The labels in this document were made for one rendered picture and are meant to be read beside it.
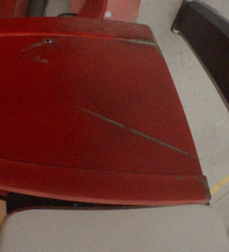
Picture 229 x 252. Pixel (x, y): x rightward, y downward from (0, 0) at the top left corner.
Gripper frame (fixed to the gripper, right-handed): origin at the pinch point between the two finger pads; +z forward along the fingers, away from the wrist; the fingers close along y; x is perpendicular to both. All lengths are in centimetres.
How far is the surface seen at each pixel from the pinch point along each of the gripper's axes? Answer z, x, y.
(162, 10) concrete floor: 73, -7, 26
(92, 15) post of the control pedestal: 35.6, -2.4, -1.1
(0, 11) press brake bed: 33.9, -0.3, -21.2
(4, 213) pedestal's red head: -2.6, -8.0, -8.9
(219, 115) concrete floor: 68, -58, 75
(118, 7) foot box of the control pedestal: 62, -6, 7
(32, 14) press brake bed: 72, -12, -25
